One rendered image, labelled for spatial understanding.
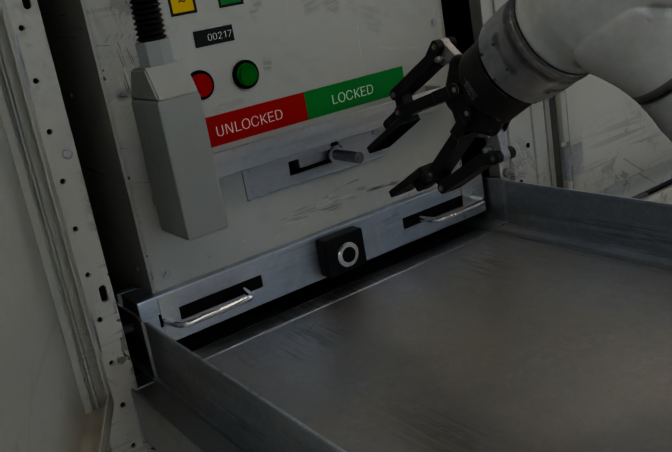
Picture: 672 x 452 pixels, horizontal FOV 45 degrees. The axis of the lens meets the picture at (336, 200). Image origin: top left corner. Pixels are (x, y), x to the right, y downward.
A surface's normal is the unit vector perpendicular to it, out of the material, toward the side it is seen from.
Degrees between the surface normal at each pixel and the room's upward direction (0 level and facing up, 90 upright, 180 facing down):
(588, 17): 111
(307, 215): 90
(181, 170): 90
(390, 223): 90
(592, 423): 0
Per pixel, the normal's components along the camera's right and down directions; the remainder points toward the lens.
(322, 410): -0.17, -0.95
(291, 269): 0.58, 0.13
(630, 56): -0.44, 0.70
